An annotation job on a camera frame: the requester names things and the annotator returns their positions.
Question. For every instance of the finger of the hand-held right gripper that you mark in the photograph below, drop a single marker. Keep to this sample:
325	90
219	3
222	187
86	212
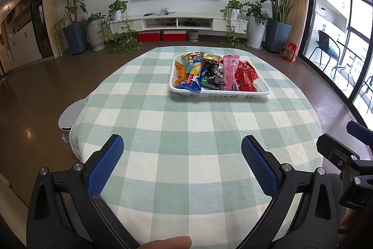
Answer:
360	129
332	147

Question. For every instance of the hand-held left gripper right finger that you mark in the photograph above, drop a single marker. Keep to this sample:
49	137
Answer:
258	164

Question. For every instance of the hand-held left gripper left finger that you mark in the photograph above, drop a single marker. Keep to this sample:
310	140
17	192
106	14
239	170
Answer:
106	167

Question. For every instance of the white packet with red edge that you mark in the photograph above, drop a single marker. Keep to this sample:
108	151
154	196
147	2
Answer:
260	85

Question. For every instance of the white plastic tray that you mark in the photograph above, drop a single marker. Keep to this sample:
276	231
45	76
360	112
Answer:
221	93

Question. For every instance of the red chocolate ball packet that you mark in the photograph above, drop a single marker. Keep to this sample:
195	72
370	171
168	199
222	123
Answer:
246	77

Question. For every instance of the pink snack packet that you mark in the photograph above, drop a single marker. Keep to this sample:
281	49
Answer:
231	74

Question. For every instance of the green seed packet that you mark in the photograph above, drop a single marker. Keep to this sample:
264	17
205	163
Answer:
205	80

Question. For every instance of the black snack packet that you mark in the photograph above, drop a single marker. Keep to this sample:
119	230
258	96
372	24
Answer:
215	74

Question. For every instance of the blue and yellow cake packet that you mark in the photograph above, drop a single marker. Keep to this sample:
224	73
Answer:
193	74

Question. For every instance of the gold snack packet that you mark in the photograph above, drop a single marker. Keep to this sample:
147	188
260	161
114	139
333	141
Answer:
212	58

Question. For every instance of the orange snack packet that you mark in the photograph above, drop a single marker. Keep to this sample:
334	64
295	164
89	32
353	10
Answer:
180	74

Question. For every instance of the blue panda snack packet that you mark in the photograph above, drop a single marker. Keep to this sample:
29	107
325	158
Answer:
192	57

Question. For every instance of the person's right hand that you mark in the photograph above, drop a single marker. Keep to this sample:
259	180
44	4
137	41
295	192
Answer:
349	221

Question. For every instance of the person's left hand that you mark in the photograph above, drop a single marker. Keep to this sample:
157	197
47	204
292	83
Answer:
169	243

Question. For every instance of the black balcony chair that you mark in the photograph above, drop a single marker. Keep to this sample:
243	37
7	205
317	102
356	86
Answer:
324	42
368	91

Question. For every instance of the white stool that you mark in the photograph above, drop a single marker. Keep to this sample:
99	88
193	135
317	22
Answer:
67	117

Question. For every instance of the glass balcony table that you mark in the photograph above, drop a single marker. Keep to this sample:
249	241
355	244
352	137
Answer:
348	52

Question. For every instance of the red bag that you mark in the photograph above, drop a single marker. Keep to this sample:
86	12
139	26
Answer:
289	53

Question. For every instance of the large-leaf plant in blue pot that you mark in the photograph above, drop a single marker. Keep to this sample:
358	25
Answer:
278	34

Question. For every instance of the beige curtain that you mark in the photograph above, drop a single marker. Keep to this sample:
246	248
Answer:
300	18

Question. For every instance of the bushy plant in white pot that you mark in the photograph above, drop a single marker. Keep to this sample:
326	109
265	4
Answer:
256	33

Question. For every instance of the plant in white ribbed pot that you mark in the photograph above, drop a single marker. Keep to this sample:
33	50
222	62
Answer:
95	34

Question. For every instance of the leafy tree in blue pot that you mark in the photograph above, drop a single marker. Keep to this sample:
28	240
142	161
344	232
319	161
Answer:
75	37

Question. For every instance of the red storage box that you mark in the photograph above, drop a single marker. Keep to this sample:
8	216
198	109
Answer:
148	37
174	35

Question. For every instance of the brown empty plant pot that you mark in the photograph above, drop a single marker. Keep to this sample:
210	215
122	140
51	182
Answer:
193	35

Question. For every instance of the white storage cabinet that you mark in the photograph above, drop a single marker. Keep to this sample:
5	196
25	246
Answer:
24	42

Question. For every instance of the long trailing plant white pot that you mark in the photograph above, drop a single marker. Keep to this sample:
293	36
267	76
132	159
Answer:
117	14

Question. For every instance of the small trailing plant white pot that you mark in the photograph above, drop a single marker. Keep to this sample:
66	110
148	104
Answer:
234	12

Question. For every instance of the black set-top box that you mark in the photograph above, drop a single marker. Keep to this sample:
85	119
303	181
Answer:
192	23

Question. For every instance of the white television cabinet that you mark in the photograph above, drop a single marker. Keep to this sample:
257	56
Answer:
189	16

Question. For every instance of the dark wooden wall panel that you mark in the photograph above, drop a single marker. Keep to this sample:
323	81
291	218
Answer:
40	18

